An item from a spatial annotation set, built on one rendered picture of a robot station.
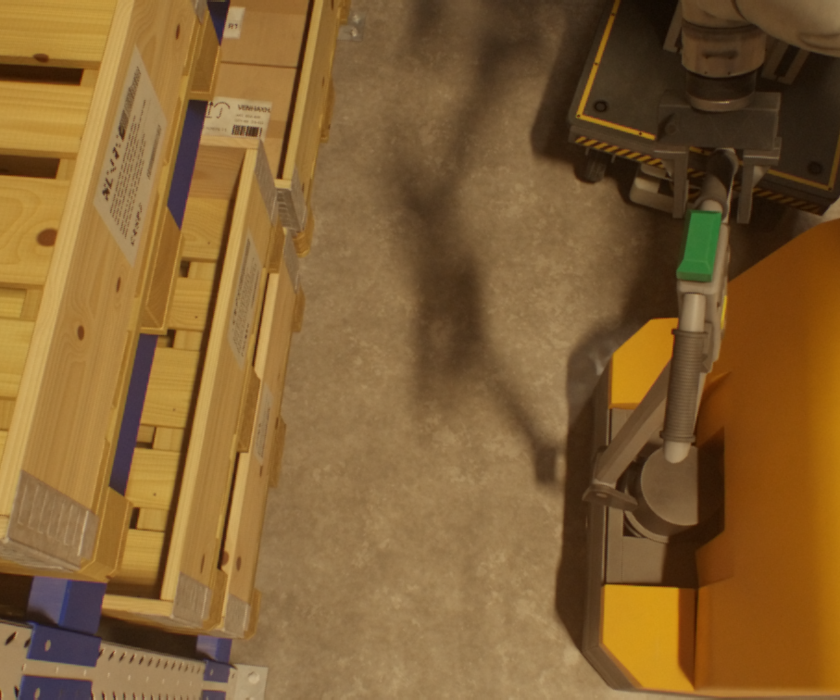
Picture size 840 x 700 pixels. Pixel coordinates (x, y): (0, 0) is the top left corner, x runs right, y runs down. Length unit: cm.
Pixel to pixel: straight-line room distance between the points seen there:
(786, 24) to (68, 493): 84
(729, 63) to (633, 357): 120
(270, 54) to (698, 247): 152
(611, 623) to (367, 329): 101
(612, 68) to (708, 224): 153
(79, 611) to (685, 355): 81
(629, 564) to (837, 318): 72
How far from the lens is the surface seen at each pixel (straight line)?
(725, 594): 189
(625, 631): 207
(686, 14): 111
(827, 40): 95
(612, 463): 189
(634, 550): 215
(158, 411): 174
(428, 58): 298
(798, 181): 254
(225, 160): 175
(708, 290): 111
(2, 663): 114
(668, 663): 206
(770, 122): 115
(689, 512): 203
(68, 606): 128
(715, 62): 111
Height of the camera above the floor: 236
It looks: 69 degrees down
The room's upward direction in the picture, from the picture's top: 1 degrees counter-clockwise
